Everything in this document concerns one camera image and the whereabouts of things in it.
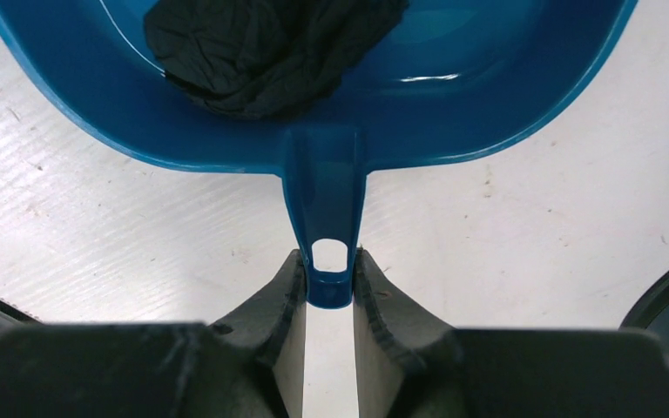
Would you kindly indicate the large black paper scrap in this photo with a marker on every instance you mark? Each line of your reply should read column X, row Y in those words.
column 264, row 59

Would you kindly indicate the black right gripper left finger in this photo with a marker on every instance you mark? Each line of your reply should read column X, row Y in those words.
column 248, row 363

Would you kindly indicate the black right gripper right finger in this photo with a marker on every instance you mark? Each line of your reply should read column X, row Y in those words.
column 410, row 363

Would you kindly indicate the blue plastic dustpan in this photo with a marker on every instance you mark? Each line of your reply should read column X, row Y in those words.
column 452, row 82

